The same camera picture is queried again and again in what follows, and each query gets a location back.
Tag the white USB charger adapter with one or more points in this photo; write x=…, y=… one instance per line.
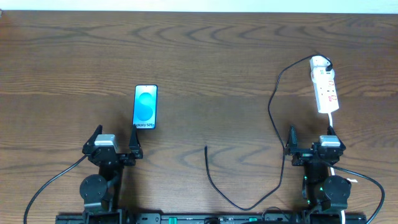
x=321, y=61

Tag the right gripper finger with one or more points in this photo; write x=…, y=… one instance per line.
x=292, y=143
x=331, y=131

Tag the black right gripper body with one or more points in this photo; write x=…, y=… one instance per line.
x=313, y=154

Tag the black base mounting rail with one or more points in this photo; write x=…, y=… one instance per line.
x=156, y=218

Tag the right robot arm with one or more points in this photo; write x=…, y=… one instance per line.
x=326, y=192

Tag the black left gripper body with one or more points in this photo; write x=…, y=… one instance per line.
x=112, y=157

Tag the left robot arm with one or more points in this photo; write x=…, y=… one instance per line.
x=100, y=191

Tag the blue Samsung Galaxy smartphone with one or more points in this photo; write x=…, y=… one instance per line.
x=145, y=106

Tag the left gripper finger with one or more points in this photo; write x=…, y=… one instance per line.
x=134, y=144
x=89, y=146

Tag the white power strip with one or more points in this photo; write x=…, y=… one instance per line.
x=325, y=90

